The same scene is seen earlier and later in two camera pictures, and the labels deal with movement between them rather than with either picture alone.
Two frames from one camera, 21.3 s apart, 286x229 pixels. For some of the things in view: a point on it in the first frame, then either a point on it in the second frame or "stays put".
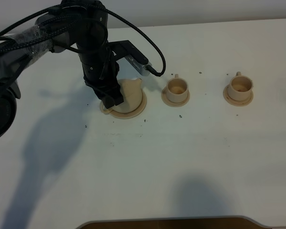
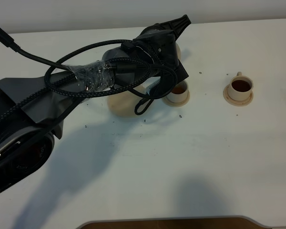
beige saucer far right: [238, 103] stays put
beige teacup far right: [240, 87] stays put
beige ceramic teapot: [131, 91] → [178, 51]
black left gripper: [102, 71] → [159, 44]
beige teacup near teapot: [177, 89] stays put
